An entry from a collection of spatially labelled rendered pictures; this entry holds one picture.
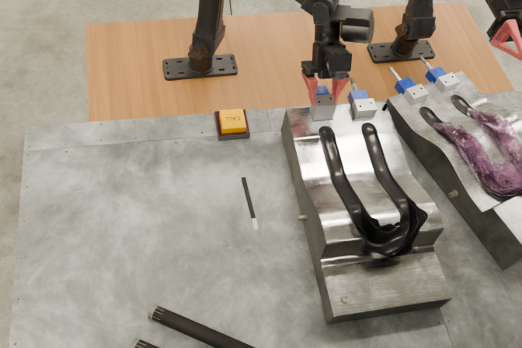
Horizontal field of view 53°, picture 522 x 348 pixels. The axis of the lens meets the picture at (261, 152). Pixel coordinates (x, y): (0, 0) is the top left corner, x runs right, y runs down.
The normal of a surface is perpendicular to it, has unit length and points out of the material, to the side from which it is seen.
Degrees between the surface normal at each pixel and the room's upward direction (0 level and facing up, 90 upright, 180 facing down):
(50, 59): 0
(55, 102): 0
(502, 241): 90
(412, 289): 0
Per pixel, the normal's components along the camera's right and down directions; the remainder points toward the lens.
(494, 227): -0.88, 0.33
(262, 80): 0.11, -0.54
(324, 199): 0.02, -0.87
